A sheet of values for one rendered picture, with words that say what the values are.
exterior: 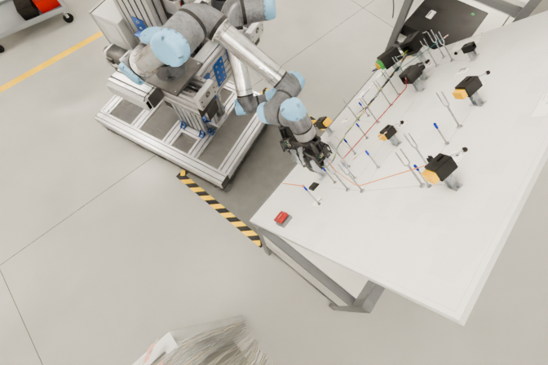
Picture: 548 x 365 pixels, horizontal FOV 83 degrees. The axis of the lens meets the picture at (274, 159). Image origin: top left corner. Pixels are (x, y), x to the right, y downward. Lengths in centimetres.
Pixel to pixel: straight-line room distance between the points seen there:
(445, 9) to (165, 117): 208
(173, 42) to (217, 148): 150
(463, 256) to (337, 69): 256
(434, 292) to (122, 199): 240
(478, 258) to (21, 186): 316
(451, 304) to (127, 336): 216
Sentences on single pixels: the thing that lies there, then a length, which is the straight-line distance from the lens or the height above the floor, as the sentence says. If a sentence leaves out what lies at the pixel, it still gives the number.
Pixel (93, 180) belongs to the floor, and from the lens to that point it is 296.
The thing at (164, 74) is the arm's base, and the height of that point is 121.
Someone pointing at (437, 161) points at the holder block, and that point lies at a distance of 88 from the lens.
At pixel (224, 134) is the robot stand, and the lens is 249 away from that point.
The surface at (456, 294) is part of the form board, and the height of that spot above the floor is 165.
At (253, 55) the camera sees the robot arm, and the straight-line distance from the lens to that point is 111.
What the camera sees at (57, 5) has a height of 20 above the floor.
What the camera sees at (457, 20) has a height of 112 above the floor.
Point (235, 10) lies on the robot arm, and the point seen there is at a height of 149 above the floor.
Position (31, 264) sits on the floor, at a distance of 300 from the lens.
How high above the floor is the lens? 232
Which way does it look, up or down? 65 degrees down
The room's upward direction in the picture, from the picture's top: 5 degrees counter-clockwise
